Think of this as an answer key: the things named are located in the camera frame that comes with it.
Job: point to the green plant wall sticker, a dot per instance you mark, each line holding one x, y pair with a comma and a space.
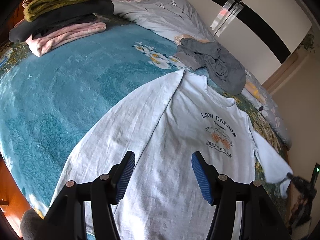
308, 42

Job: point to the folded black garment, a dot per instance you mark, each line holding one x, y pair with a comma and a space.
82, 10

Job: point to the grey-blue floral duvet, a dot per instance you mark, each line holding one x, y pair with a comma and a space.
170, 12

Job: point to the folded pink garment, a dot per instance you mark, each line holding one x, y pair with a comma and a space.
62, 36

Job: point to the white and black wardrobe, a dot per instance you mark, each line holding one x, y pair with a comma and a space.
262, 10

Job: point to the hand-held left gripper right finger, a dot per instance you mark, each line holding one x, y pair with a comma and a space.
202, 177

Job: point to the folded dark grey garment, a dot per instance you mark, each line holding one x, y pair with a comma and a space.
75, 21

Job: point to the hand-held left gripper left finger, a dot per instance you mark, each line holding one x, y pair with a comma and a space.
126, 177

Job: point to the grey sweatshirt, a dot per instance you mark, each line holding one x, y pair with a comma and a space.
225, 72

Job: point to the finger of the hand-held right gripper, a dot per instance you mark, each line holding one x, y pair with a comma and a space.
295, 177

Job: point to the wooden bed side rail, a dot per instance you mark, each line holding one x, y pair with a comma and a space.
10, 195

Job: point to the folded olive green sweater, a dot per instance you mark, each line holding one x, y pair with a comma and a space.
57, 3

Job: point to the blue floral fleece blanket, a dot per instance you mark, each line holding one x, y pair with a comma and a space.
62, 92

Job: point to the light blue printed t-shirt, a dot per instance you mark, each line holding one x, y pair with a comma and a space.
160, 130

